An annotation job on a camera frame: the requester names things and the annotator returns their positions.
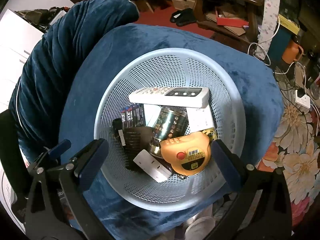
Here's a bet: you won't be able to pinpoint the black car key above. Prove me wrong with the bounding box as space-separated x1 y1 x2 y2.
112 118 126 146

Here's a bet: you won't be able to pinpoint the white wall plug adapter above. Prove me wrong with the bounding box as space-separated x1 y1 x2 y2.
133 150 172 183

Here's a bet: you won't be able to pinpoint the pack of aa batteries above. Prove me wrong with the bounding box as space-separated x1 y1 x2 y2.
120 103 146 129

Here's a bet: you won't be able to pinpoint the white air conditioner remote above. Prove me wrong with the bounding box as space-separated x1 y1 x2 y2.
129 87 210 108

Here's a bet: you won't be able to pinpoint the blue velvet back cushion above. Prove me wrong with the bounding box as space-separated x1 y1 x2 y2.
9 0 139 163

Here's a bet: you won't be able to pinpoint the dark wooden comb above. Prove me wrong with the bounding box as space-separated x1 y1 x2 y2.
123 126 153 173

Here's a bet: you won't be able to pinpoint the floral cloth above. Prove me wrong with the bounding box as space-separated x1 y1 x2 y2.
256 62 319 230

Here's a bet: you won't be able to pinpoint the orange tape measure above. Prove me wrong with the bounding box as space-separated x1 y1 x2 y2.
160 127 217 176

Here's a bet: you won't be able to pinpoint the dark printed tin can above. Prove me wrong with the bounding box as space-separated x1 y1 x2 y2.
148 106 188 159

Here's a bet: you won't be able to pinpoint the white power strip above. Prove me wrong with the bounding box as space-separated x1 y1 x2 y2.
294 89 311 109

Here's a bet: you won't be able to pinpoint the light blue plastic basket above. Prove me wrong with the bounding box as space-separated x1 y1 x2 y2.
94 48 246 212

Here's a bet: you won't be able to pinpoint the orange mug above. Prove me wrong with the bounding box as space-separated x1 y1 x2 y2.
281 40 304 64

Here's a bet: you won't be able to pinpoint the black slippers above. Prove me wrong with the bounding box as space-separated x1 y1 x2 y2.
170 8 197 27

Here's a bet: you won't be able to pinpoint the red box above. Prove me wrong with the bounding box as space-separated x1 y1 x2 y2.
215 7 249 28

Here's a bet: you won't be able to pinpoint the dark wooden side table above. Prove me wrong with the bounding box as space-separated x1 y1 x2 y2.
193 0 264 44

